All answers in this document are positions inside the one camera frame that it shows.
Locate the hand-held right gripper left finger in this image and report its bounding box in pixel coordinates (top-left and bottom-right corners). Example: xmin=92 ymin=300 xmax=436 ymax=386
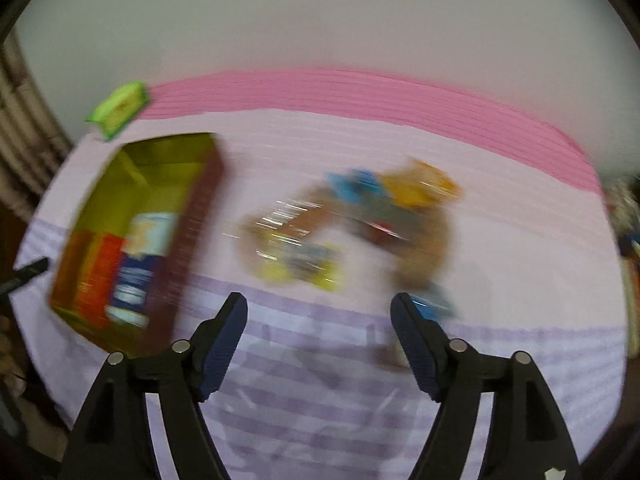
xmin=59 ymin=291 xmax=248 ymax=480

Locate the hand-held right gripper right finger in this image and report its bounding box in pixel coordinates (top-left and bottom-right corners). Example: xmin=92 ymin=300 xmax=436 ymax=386
xmin=390 ymin=291 xmax=583 ymax=480

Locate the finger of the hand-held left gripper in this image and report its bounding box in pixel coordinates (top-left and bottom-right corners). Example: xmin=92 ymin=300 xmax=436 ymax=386
xmin=0 ymin=257 xmax=50 ymax=297

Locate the red cardboard box yellow inside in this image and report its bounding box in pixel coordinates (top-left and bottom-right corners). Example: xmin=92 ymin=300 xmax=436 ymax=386
xmin=48 ymin=132 xmax=226 ymax=356

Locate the clear fried snack packet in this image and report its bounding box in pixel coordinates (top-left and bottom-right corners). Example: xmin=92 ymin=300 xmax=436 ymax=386
xmin=240 ymin=195 xmax=331 ymax=261

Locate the small blue snack packet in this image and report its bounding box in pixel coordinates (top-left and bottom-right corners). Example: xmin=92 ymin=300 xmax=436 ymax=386
xmin=410 ymin=285 xmax=457 ymax=322

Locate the orange red snack packet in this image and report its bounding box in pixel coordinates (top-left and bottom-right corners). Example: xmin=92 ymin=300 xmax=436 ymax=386
xmin=65 ymin=232 xmax=126 ymax=329

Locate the blue white snack packet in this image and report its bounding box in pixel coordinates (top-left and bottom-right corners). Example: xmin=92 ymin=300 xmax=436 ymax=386
xmin=105 ymin=212 xmax=179 ymax=329

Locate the yellow snack packet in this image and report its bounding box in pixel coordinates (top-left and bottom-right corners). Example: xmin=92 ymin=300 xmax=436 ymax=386
xmin=259 ymin=242 xmax=344 ymax=294

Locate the grey-green cube snack packet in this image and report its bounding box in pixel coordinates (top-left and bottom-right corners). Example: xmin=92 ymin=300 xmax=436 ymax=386
xmin=365 ymin=206 xmax=417 ymax=247

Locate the striped curtain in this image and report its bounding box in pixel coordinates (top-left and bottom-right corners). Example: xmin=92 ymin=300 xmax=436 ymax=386
xmin=0 ymin=35 xmax=72 ymax=211

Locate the green tissue packet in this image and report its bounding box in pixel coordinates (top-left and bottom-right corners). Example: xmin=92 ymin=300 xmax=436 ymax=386
xmin=85 ymin=81 xmax=150 ymax=141

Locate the pink purple checked bedsheet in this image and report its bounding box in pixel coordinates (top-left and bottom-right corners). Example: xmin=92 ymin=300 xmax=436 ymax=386
xmin=12 ymin=67 xmax=628 ymax=480

